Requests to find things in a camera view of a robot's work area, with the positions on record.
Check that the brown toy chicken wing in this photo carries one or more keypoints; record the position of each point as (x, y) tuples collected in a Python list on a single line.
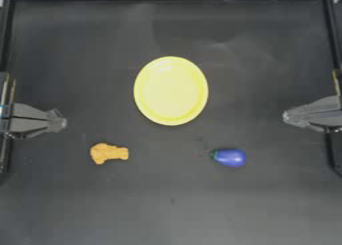
[(107, 152)]

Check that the yellow plate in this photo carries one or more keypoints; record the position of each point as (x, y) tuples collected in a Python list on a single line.
[(171, 91)]

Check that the blue toy eggplant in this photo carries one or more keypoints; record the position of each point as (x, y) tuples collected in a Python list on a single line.
[(231, 157)]

